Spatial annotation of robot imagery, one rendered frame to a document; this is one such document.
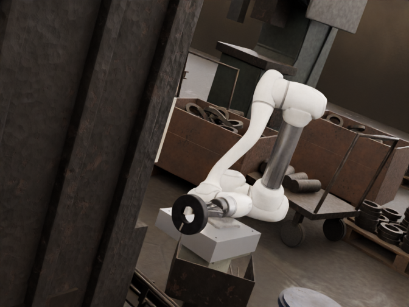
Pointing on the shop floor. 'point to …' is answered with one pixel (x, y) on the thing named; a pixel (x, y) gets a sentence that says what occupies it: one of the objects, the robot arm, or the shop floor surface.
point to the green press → (281, 47)
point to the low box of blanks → (207, 141)
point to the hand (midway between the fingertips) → (191, 210)
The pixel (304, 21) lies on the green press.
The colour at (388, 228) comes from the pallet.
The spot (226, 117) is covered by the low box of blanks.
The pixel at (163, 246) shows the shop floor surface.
